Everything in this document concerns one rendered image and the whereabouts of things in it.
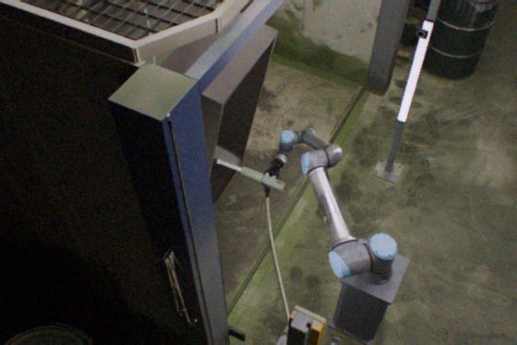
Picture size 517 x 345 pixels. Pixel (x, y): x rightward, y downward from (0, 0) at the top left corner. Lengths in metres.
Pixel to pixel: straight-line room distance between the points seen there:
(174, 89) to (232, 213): 2.51
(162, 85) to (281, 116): 3.11
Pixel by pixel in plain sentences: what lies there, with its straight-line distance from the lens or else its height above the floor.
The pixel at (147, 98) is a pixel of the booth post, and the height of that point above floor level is 2.29.
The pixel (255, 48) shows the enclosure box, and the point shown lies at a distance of 2.66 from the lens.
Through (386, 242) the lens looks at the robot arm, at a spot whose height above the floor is 0.91.
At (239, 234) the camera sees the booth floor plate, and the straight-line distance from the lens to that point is 3.83.
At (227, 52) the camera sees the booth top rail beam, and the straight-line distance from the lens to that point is 1.62.
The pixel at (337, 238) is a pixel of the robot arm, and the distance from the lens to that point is 2.84.
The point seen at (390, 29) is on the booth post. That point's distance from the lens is 4.50.
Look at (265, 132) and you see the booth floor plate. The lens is 4.44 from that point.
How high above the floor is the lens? 3.27
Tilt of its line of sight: 51 degrees down
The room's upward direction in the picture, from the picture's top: straight up
